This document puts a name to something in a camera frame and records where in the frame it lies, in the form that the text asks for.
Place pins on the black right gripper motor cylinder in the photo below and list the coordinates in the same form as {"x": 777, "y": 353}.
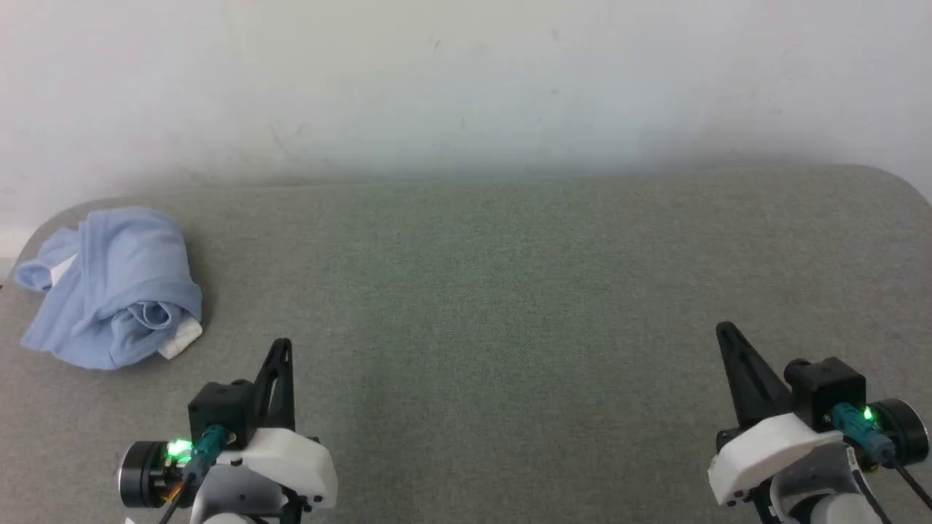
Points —
{"x": 906, "y": 429}

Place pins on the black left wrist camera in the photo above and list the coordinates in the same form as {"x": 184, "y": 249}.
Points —
{"x": 222, "y": 407}

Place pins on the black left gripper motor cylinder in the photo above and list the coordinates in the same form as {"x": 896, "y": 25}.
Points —
{"x": 142, "y": 473}

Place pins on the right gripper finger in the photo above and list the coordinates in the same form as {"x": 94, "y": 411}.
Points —
{"x": 764, "y": 393}
{"x": 737, "y": 386}

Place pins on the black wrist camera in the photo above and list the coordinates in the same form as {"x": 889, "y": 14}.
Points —
{"x": 823, "y": 386}
{"x": 222, "y": 407}

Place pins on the grey white right arm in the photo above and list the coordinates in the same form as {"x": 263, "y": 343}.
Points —
{"x": 823, "y": 495}

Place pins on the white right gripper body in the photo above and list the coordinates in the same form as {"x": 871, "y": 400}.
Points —
{"x": 772, "y": 447}

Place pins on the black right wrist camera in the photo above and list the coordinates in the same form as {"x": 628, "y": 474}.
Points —
{"x": 823, "y": 386}

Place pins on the grey fabric sofa seat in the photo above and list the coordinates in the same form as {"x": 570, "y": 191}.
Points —
{"x": 473, "y": 306}

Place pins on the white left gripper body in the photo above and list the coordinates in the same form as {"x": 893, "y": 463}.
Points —
{"x": 291, "y": 458}

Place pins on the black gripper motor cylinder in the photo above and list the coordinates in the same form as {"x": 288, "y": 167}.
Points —
{"x": 906, "y": 429}
{"x": 142, "y": 473}

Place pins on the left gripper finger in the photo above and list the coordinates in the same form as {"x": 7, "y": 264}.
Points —
{"x": 266, "y": 386}
{"x": 288, "y": 393}

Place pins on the grey white left arm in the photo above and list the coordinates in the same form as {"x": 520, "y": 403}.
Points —
{"x": 233, "y": 495}

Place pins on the light blue polo shirt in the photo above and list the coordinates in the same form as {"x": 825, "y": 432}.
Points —
{"x": 109, "y": 291}

